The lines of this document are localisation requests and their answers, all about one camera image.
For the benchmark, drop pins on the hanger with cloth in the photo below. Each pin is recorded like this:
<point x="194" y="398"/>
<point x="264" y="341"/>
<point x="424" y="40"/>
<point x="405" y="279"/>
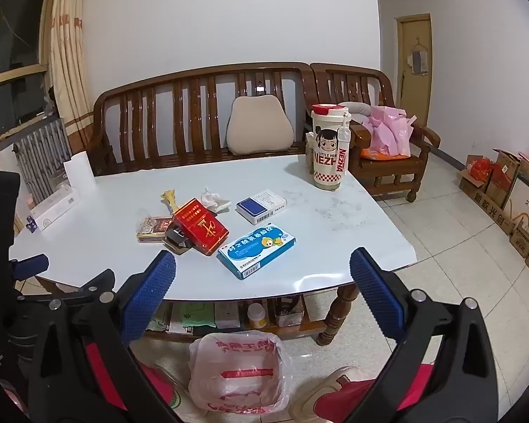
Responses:
<point x="419" y="59"/>

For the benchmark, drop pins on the yellow door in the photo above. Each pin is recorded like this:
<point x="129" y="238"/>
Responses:
<point x="412" y="92"/>

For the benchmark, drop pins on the blue medicine box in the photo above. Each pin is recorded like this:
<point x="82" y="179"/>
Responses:
<point x="255" y="249"/>

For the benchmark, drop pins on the red cigarette box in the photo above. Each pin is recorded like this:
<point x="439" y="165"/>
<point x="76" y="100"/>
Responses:
<point x="200" y="227"/>

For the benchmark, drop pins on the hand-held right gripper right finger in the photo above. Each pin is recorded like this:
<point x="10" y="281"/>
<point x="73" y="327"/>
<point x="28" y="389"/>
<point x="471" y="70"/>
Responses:
<point x="376" y="295"/>

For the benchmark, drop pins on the grey cloth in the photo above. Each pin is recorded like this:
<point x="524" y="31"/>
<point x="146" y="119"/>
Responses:
<point x="357" y="110"/>

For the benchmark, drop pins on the person's left shoe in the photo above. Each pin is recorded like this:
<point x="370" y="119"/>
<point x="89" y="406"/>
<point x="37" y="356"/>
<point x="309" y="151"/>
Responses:
<point x="174" y="390"/>

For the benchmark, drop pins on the white cartoon tumbler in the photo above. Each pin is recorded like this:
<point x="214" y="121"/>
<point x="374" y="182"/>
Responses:
<point x="330" y="150"/>

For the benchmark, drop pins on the brown and gold box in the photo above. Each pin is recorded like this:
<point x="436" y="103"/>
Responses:
<point x="152" y="227"/>

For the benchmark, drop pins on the plastic bag waste bin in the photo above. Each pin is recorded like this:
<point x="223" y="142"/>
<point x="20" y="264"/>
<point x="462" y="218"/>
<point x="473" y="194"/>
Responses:
<point x="238" y="374"/>

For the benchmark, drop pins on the green packet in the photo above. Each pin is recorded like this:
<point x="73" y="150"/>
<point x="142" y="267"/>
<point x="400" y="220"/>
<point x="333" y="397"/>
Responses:
<point x="196" y="315"/>

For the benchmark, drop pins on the yellow peel scrap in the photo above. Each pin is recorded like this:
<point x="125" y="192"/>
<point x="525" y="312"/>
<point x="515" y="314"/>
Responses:
<point x="171" y="200"/>

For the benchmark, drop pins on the orange packet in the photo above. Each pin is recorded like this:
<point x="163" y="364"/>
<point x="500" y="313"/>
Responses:
<point x="379" y="155"/>

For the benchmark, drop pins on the large white cardboard box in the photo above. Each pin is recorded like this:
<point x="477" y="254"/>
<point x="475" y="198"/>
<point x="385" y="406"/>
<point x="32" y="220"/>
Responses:
<point x="527" y="202"/>

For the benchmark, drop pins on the person's right shoe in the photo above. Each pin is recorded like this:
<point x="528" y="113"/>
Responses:
<point x="317" y="398"/>

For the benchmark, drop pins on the wooden armchair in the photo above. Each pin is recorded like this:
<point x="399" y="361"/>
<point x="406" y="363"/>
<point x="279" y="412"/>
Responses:
<point x="392" y="172"/>

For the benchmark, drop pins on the beige cushion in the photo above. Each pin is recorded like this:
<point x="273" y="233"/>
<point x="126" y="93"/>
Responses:
<point x="260" y="125"/>

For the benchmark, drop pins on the white paper roll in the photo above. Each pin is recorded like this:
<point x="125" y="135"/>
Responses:
<point x="78" y="174"/>

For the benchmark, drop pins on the wooden sofa bench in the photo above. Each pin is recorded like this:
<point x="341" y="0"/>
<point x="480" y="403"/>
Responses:
<point x="180" y="97"/>

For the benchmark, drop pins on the small printed cardboard box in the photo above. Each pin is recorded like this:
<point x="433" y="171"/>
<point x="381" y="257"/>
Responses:
<point x="522" y="240"/>

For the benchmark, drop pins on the beige carton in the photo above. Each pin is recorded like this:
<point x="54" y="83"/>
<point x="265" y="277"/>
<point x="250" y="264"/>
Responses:
<point x="310" y="154"/>

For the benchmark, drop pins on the wooden table frame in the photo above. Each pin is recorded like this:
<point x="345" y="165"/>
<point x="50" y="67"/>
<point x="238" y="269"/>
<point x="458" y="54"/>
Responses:
<point x="337" y="317"/>

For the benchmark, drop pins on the yellow framed window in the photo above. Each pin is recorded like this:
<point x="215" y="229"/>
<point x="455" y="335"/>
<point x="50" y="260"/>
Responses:
<point x="13" y="75"/>

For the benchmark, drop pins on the grey radiator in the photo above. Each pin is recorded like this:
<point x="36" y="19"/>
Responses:
<point x="42" y="158"/>

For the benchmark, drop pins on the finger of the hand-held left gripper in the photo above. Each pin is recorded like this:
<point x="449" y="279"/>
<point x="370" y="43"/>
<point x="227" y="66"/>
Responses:
<point x="31" y="266"/>
<point x="88" y="285"/>

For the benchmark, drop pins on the pink plastic bag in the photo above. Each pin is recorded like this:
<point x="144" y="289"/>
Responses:
<point x="388" y="134"/>

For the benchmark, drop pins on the black box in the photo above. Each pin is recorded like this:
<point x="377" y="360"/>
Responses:
<point x="176" y="241"/>

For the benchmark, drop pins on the small white carton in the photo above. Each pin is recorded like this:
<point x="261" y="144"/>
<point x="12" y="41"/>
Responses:
<point x="227" y="315"/>

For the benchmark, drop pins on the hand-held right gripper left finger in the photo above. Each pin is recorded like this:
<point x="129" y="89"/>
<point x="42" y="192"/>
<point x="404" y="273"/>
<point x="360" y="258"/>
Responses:
<point x="149" y="299"/>

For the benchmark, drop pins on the crumpled white tissue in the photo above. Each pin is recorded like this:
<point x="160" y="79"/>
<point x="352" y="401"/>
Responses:
<point x="214" y="202"/>

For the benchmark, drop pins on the cardboard box with red bag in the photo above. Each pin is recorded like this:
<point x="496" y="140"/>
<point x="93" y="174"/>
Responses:
<point x="474" y="189"/>

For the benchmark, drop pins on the person's shoe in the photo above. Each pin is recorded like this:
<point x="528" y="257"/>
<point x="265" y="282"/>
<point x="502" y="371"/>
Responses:
<point x="174" y="390"/>
<point x="317" y="398"/>

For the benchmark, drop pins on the navy and white box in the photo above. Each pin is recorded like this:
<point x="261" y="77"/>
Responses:
<point x="260" y="206"/>

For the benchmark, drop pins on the beige curtain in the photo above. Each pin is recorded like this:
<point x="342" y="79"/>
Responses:
<point x="68" y="53"/>

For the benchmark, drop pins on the open brown cardboard box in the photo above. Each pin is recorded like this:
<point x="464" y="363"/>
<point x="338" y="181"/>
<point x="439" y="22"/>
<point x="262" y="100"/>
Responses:
<point x="502" y="176"/>

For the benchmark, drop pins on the white tissue box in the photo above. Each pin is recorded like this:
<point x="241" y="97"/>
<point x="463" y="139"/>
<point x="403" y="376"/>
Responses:
<point x="55" y="207"/>

